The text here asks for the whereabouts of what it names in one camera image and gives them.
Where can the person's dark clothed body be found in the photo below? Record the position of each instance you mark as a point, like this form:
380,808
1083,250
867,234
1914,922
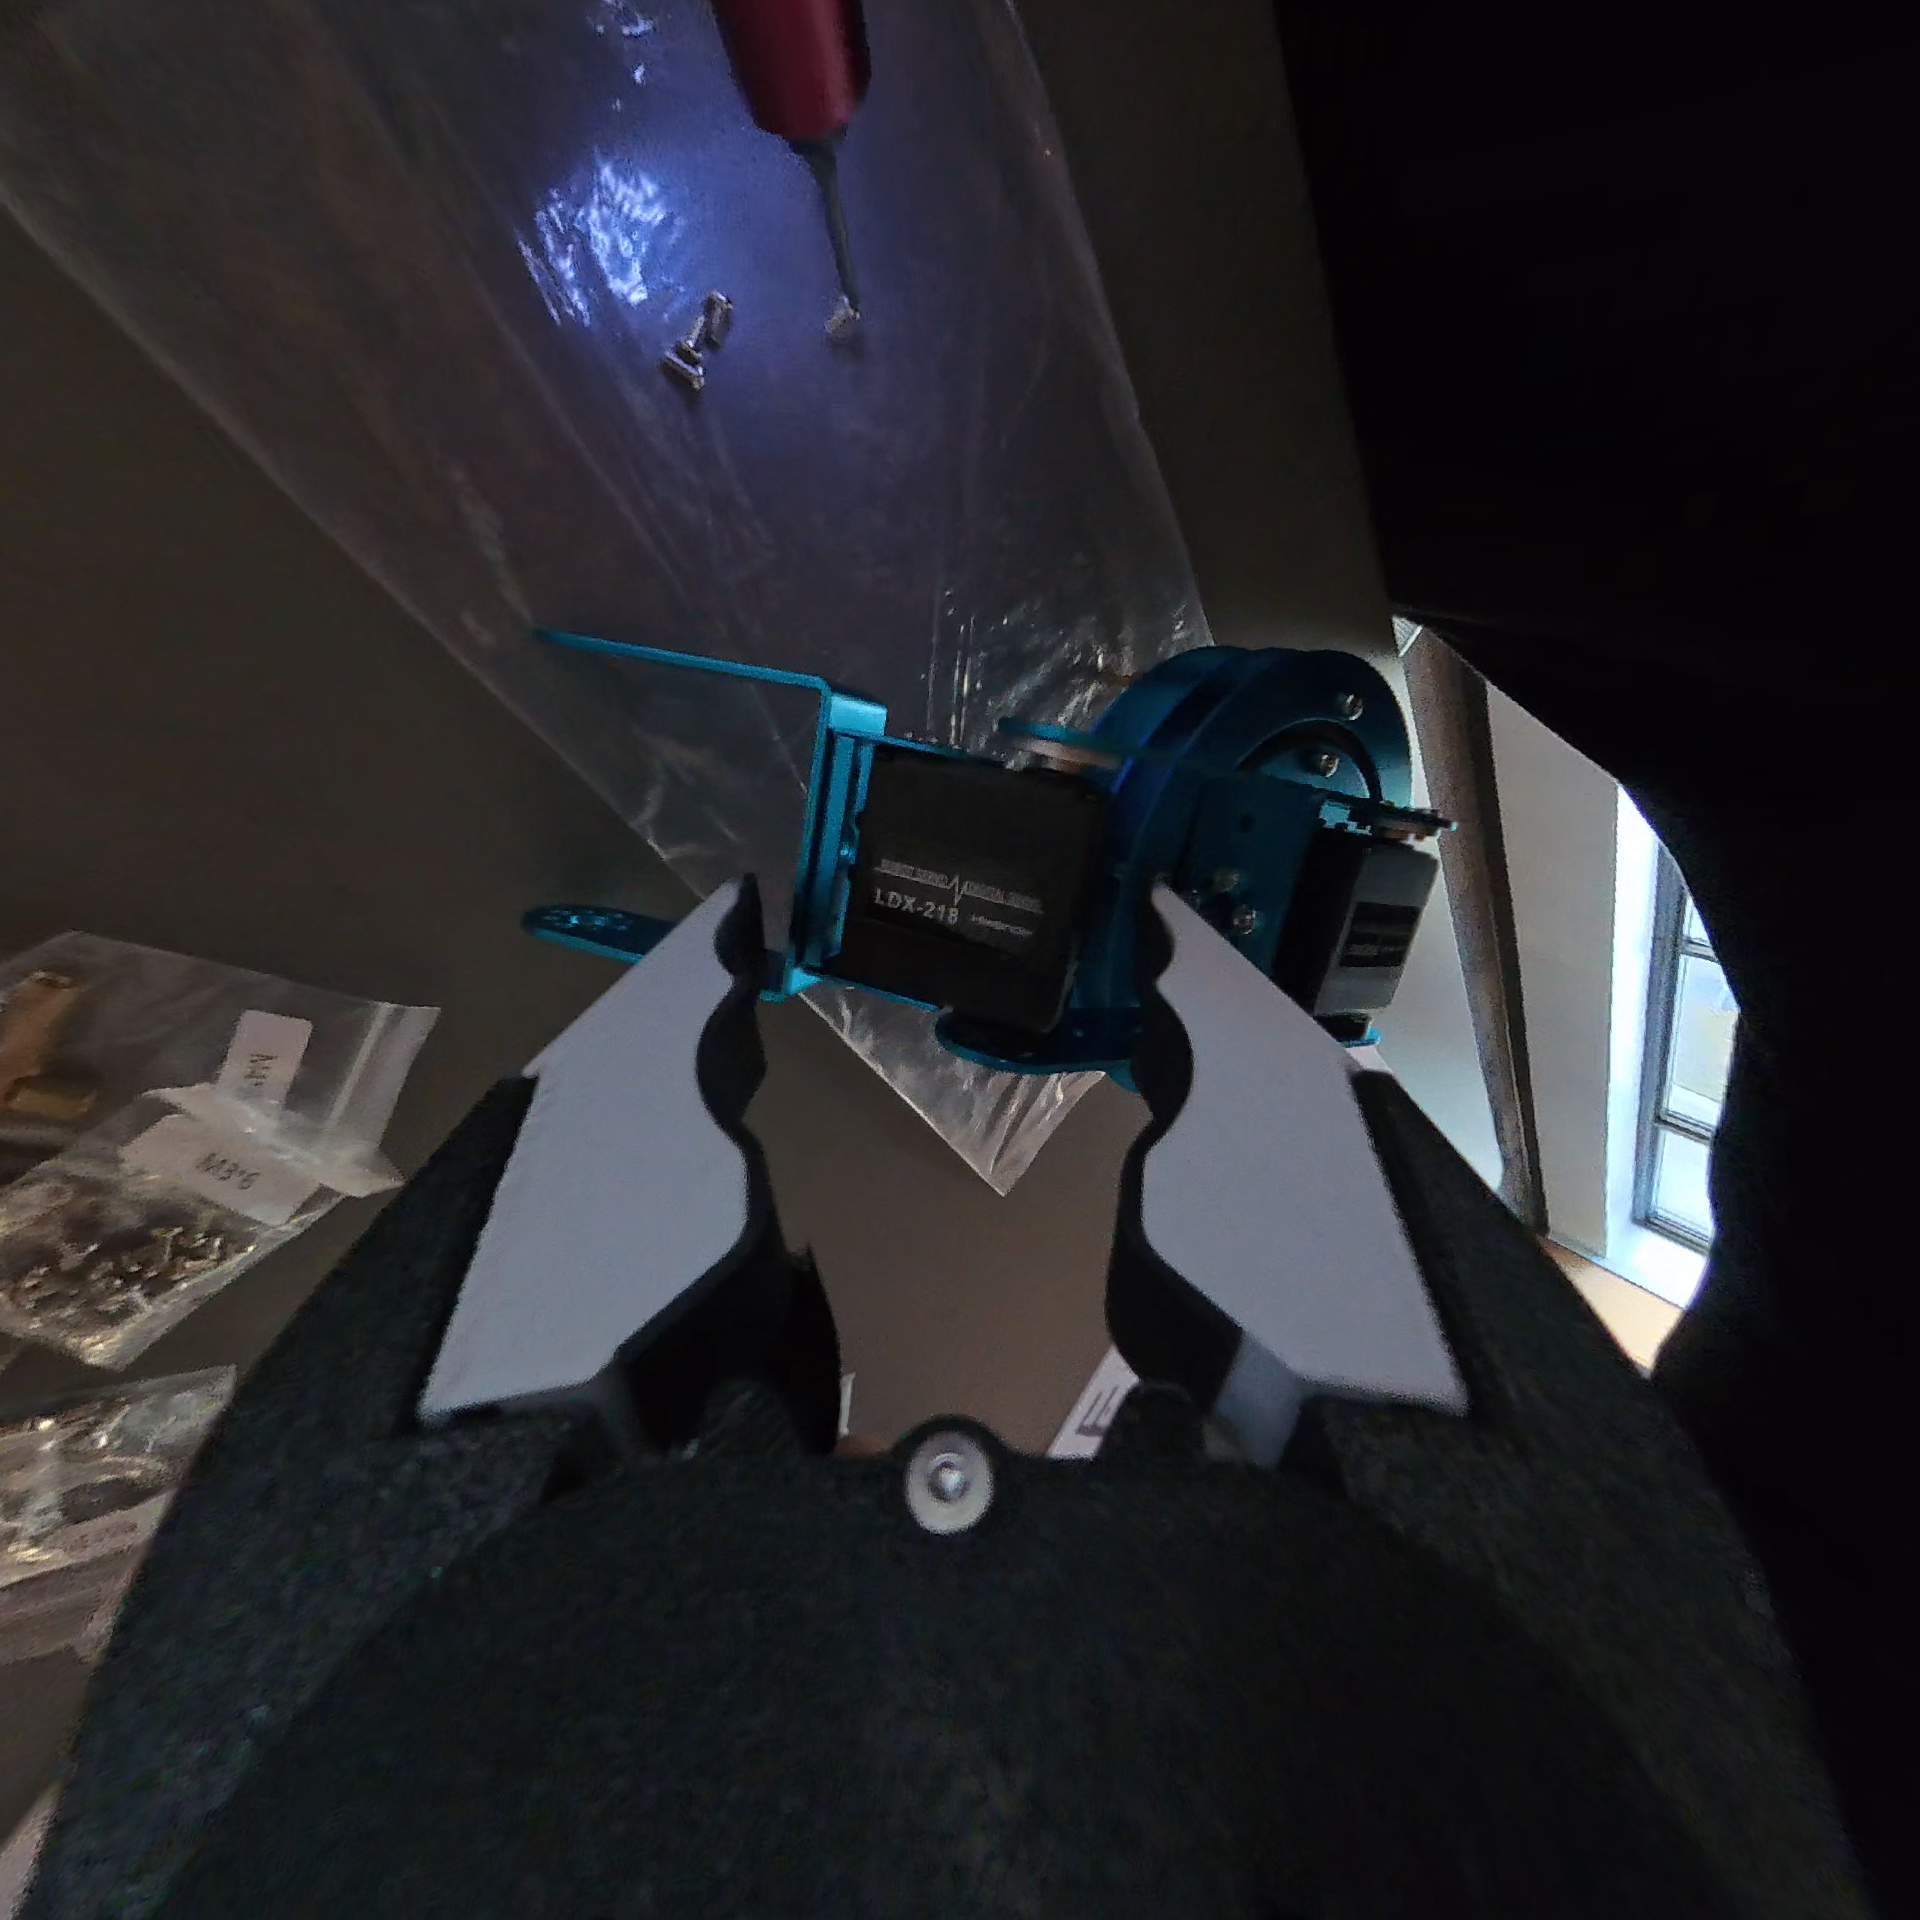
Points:
1651,374

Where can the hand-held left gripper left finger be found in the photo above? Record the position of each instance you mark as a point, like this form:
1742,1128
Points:
599,1185

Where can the small metal screw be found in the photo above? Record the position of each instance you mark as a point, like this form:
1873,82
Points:
682,364
843,318
715,315

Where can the clear plastic bag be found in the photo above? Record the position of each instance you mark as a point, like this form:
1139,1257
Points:
451,451

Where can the red electric screwdriver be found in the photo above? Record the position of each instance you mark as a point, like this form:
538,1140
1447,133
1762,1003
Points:
795,59

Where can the pile of small screw bags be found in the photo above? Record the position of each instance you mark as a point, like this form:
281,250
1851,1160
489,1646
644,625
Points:
150,1230

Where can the grey desk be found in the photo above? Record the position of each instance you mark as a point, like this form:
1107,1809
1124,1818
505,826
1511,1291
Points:
224,675

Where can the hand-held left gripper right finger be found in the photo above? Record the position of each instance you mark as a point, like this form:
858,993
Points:
1290,1201

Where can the blue toy robot arm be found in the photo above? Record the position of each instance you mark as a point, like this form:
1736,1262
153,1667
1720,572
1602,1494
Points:
960,900

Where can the printed instruction sheet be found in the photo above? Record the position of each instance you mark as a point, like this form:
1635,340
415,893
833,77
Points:
1103,1417

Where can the window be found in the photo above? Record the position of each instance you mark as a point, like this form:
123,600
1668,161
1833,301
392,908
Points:
1688,1050

